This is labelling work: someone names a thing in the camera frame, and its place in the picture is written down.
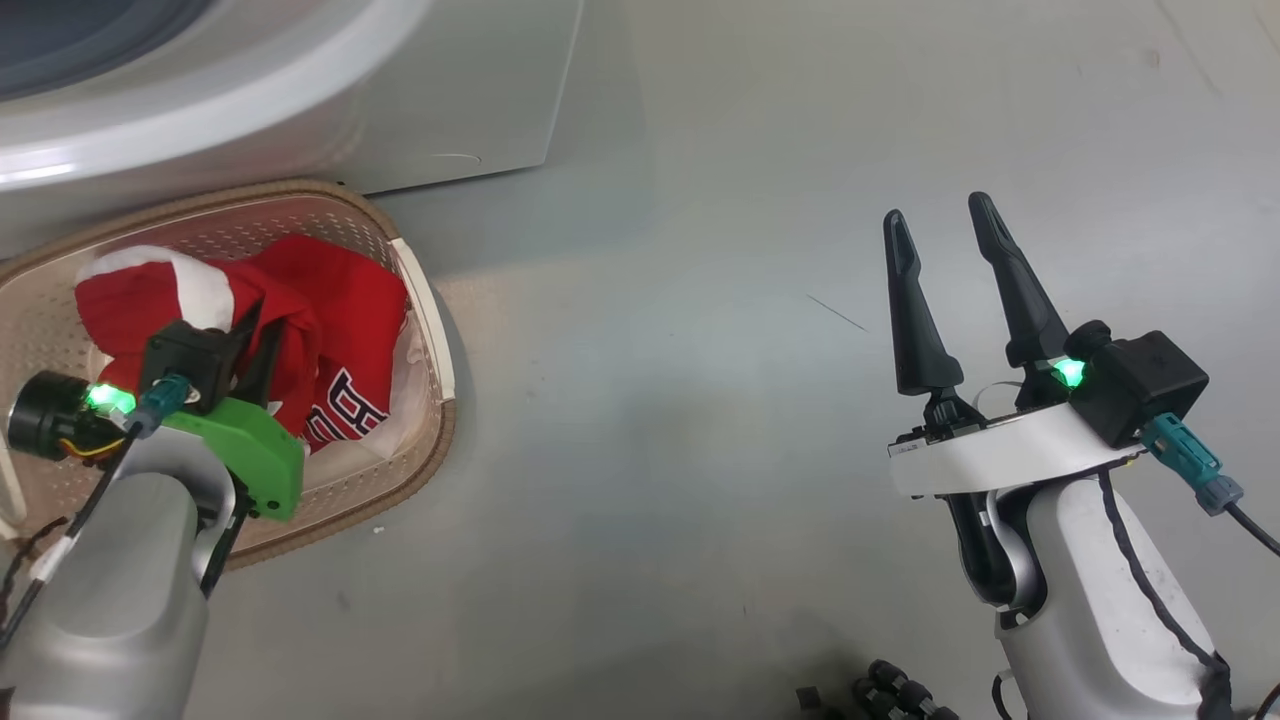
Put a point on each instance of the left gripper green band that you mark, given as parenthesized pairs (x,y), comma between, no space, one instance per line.
(250,450)

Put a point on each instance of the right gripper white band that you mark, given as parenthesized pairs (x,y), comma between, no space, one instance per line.
(1000,460)

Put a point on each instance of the red and white garment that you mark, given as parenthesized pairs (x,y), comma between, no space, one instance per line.
(300,300)

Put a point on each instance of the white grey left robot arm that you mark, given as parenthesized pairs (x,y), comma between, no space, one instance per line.
(110,600)

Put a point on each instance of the cream perforated laundry basket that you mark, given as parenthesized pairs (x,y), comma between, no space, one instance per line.
(330,215)

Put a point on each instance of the white front-load washing machine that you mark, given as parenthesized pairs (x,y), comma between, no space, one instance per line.
(400,100)

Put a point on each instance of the grey rubber door gasket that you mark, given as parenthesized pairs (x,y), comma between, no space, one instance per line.
(60,40)

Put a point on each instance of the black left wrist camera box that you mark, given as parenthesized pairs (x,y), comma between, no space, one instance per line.
(185,355)

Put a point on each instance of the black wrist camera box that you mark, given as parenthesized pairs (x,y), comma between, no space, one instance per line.
(1140,385)
(185,355)

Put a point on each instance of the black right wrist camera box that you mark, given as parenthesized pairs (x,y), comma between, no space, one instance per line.
(1140,385)

